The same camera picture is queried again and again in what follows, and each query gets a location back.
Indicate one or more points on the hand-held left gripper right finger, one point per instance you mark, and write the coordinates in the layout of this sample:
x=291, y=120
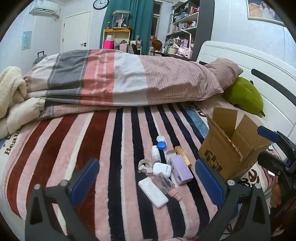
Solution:
x=208, y=180

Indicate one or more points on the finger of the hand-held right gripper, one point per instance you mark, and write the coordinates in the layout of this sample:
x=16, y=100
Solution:
x=268, y=133
x=270, y=162

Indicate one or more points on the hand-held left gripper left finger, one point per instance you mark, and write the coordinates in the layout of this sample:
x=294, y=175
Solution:
x=84, y=183

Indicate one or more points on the purple rectangular box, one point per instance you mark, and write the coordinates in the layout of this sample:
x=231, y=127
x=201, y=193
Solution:
x=181, y=170

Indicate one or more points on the brown cardboard box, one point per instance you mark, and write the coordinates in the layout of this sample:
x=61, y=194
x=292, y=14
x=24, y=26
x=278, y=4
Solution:
x=222, y=150

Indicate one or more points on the gold rectangular box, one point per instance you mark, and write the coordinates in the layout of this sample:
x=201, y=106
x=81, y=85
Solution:
x=183, y=155

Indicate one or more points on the small white box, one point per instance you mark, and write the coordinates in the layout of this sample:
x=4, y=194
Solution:
x=170, y=154

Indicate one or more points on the white earbuds case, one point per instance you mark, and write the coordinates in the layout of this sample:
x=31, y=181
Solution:
x=161, y=168

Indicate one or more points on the white rectangular case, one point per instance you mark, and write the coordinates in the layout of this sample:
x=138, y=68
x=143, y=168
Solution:
x=152, y=193

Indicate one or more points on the white and blue lens case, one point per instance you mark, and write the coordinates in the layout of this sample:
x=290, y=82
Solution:
x=161, y=145

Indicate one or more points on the white plastic bottle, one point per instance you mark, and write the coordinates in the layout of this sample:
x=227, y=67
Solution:
x=156, y=154

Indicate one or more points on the person's right hand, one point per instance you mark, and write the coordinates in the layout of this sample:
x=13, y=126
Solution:
x=275, y=194

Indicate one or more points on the green plush toy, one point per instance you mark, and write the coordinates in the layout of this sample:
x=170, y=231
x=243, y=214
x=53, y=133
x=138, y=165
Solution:
x=245, y=95

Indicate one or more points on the striped pink fleece blanket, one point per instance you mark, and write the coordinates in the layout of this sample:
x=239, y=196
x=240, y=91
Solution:
x=115, y=150

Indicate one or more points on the white bed headboard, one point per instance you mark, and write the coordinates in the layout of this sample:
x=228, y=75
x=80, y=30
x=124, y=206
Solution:
x=266, y=60

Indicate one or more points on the pink striped pillow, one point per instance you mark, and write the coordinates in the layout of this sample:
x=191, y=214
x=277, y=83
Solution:
x=225, y=71

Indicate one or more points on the folded plaid duvet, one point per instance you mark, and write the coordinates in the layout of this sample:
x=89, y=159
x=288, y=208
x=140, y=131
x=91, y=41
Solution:
x=115, y=76

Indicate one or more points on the cream fleece blanket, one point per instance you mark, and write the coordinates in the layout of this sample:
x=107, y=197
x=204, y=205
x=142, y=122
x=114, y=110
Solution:
x=10, y=85

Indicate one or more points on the cluttered desk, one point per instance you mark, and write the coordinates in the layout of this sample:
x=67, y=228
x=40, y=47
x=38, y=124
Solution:
x=175, y=52

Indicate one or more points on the grey suitcase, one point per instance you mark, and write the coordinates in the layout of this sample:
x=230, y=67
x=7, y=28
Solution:
x=39, y=59

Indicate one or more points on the cluttered bookshelf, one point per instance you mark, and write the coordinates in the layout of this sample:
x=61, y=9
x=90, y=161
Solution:
x=185, y=20

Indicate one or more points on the pink box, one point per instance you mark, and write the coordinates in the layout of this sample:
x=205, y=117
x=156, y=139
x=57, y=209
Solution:
x=108, y=44

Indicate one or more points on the brown round wig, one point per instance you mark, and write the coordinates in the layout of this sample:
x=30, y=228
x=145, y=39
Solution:
x=157, y=44

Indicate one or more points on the white door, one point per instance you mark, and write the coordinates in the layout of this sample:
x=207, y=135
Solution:
x=75, y=30

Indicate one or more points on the yellow shelf cabinet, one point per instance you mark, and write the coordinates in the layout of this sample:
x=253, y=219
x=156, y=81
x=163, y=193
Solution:
x=116, y=32

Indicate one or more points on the glass display case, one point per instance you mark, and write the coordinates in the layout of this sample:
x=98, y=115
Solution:
x=120, y=19

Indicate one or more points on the teal curtain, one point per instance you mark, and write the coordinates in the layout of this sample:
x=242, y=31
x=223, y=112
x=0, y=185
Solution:
x=141, y=18

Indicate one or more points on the white air conditioner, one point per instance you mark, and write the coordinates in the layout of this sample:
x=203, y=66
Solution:
x=44, y=7

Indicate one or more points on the framed wall picture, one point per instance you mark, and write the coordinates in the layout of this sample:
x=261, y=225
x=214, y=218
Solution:
x=263, y=11

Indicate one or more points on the blue wall poster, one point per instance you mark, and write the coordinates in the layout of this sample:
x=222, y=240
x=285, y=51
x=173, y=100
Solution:
x=26, y=40

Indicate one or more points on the round wall clock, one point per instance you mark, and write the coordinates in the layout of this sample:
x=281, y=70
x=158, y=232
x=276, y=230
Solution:
x=101, y=3

